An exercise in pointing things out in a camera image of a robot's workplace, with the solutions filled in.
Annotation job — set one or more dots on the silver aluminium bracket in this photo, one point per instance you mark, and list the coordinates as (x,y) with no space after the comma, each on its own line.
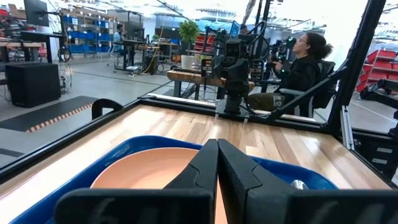
(346,127)

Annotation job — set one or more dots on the black frame bracket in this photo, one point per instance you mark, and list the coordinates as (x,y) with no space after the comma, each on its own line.
(105,104)

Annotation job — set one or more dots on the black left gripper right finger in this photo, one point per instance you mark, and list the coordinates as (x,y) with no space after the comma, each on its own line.
(280,207)

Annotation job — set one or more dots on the black office chair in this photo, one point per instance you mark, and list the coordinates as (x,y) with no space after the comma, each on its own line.
(325,93)

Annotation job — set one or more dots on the person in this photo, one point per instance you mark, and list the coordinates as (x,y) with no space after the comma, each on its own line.
(118,37)
(298,74)

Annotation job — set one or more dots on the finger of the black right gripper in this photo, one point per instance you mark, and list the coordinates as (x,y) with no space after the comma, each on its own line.
(243,76)
(233,76)

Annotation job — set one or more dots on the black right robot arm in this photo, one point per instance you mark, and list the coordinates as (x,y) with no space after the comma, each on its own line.
(233,105)

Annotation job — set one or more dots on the shelf with blue bins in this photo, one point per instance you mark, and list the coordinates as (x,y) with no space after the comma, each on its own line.
(84,34)

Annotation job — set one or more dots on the blue plastic tray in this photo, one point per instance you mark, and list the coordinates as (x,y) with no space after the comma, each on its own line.
(77,193)

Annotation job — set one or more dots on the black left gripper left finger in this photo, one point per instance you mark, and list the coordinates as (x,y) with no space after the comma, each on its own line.
(174,207)

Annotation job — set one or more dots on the black desk wooden top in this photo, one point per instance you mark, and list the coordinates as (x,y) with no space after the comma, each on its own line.
(37,35)

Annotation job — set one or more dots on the red storage rack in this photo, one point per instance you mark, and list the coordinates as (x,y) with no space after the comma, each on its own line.
(382,65)

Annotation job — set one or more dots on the potted green plant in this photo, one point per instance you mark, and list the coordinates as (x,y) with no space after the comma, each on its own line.
(188,31)

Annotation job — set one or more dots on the black computer monitor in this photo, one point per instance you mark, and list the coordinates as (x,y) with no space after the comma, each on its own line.
(35,12)

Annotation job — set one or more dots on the black aluminium table frame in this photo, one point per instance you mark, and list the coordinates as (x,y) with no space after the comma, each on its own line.
(357,62)

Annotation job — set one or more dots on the black mat orange striped edge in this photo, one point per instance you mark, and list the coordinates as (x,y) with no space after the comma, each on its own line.
(46,113)

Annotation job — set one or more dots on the wooden workbench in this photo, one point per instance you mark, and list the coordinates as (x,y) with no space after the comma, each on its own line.
(186,76)

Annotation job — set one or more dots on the black workstation desk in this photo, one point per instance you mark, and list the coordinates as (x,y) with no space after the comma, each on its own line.
(132,46)

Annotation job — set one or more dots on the black device with green light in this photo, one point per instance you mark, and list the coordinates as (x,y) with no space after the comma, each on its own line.
(284,46)

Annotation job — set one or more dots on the black cabinet box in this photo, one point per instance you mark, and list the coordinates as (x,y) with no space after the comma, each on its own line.
(32,84)

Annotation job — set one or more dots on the pink round plate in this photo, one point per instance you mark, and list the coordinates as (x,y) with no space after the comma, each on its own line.
(140,171)

